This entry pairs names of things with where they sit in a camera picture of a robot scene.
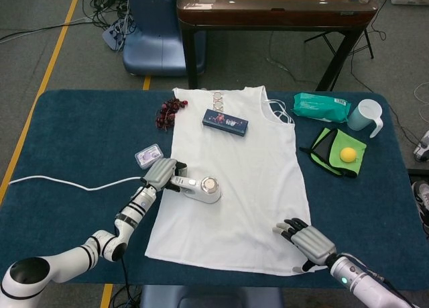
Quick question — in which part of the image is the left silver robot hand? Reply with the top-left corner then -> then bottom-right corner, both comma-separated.
140,158 -> 188,192

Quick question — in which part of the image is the green cloth with black trim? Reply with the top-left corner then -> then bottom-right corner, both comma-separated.
299,127 -> 367,178

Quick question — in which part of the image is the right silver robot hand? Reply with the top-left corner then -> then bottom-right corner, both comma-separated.
275,217 -> 336,274

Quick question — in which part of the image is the grey handheld device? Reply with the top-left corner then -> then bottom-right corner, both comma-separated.
412,130 -> 429,163

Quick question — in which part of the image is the small clear plastic case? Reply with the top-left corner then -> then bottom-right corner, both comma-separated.
134,143 -> 165,170

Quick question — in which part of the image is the gold ring chain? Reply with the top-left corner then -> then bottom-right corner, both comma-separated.
211,91 -> 225,113

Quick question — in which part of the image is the dark blue printed box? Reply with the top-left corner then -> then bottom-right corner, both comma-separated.
202,108 -> 249,138

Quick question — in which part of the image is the brown mahjong table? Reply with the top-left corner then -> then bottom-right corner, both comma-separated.
176,0 -> 379,91

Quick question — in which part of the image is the white handheld garment steamer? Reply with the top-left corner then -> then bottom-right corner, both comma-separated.
169,173 -> 223,205

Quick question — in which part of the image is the bunch of red grapes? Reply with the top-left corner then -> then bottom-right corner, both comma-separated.
155,98 -> 188,132

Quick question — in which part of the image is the dark teal table cover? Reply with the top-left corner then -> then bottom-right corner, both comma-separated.
0,89 -> 417,292

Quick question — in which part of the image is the white cable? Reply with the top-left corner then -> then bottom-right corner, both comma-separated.
9,175 -> 145,191

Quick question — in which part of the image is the light blue measuring jug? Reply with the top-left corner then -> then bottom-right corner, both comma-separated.
347,99 -> 385,138

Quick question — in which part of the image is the green wet wipes pack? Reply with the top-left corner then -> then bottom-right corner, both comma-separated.
290,92 -> 352,123

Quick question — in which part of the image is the white sleeveless shirt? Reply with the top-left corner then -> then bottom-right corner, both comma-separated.
144,85 -> 324,276

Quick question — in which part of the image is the blue power strip with plugs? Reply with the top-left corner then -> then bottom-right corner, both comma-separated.
102,19 -> 135,50

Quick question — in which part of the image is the grey sneaker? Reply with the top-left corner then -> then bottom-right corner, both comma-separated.
411,180 -> 429,229

